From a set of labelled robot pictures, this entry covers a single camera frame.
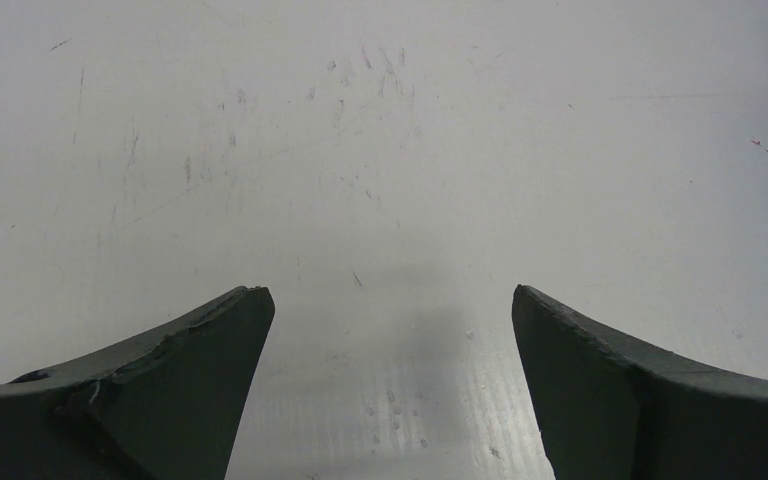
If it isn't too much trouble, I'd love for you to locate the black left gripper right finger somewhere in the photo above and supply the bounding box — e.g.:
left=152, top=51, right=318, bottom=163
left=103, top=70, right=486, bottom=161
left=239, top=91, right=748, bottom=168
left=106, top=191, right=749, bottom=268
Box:
left=512, top=285, right=768, bottom=479

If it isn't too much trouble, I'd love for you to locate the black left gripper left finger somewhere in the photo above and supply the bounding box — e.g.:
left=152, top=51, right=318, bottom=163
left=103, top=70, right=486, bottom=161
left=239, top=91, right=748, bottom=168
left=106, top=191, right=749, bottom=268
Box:
left=0, top=287, right=275, bottom=479

